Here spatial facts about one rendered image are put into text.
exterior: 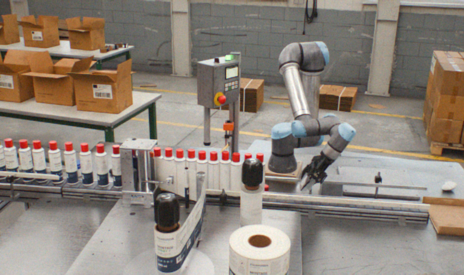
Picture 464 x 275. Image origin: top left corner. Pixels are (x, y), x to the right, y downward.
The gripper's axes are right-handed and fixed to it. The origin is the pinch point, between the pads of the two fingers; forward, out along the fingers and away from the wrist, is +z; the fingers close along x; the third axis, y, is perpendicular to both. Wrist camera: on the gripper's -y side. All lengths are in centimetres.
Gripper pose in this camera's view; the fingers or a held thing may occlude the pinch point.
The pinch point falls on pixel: (302, 187)
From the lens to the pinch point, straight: 212.8
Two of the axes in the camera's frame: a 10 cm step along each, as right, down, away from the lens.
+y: -1.1, 3.4, -9.3
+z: -5.1, 7.9, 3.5
